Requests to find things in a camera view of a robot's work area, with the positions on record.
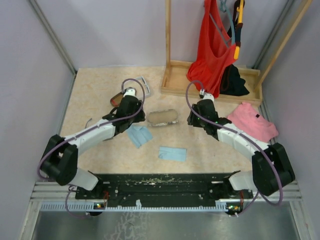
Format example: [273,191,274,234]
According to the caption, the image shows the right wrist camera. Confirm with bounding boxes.
[199,89,215,102]

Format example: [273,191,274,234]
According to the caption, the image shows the black garment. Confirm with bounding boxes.
[219,64,250,97]

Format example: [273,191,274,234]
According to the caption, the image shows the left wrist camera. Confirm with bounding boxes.
[122,87,137,98]

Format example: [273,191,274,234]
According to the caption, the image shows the white sunglasses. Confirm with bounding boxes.
[121,76,151,100]

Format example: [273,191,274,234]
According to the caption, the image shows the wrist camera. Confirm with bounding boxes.
[122,87,137,98]
[199,89,215,102]

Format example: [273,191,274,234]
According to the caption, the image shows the plaid brown glasses case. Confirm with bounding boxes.
[110,89,138,107]

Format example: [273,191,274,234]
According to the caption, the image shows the yellow black hanger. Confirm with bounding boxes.
[228,0,245,60]

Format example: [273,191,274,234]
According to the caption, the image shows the blue-grey hanger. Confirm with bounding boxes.
[207,0,237,48]

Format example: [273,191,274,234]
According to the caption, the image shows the red garment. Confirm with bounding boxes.
[186,0,236,98]

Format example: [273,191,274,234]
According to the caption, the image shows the map print glasses case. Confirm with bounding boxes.
[146,109,179,127]

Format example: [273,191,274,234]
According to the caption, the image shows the light blue cloth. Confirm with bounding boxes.
[125,125,153,149]
[158,146,187,162]

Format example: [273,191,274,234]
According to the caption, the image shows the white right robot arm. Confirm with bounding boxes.
[187,98,296,198]

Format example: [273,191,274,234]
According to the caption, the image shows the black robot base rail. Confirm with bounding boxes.
[74,172,252,208]

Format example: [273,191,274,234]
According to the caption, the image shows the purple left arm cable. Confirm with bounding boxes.
[36,78,146,220]

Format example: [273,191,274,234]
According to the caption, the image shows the wooden clothes rack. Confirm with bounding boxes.
[160,0,312,107]

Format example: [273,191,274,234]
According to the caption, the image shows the pink folded shirt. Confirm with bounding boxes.
[227,102,279,143]

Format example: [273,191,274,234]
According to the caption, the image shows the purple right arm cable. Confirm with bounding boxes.
[186,80,284,217]

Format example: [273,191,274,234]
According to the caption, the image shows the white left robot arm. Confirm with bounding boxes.
[37,95,145,199]

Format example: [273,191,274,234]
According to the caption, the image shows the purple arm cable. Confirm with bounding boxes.
[186,80,284,217]
[36,78,146,220]

